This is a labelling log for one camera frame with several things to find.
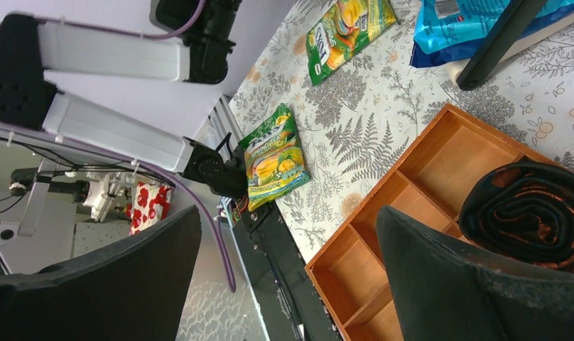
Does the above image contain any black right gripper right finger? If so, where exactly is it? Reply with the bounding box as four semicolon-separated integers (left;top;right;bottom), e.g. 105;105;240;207
376;205;574;340

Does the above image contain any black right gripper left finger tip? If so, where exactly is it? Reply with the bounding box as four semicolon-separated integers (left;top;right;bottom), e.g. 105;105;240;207
0;206;202;340

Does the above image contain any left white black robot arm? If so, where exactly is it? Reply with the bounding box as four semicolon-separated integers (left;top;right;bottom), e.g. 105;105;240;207
0;1;267;137

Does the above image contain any green fox's candy bag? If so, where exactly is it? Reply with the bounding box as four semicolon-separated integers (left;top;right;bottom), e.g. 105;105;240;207
305;0;397;86
239;103;310;212

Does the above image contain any cream three-tier shelf rack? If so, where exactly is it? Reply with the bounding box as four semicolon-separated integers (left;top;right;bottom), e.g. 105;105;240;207
445;1;574;91

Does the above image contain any blue candy bag on shelf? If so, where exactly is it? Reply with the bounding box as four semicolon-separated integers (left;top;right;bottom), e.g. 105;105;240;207
410;0;574;68

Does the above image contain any red white patterned cloth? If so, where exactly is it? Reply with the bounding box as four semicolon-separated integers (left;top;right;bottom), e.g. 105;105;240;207
126;182;173;236

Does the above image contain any black orange rolled sock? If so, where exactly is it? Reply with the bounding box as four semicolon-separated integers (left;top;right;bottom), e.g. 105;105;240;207
458;161;574;273

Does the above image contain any orange wooden divider tray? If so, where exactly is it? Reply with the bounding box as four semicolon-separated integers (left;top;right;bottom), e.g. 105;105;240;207
305;103;574;341

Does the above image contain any floral patterned tablecloth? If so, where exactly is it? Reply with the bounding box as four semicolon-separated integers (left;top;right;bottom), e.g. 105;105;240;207
229;1;574;261

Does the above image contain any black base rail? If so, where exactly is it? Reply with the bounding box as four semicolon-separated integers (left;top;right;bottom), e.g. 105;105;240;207
232;203;342;340

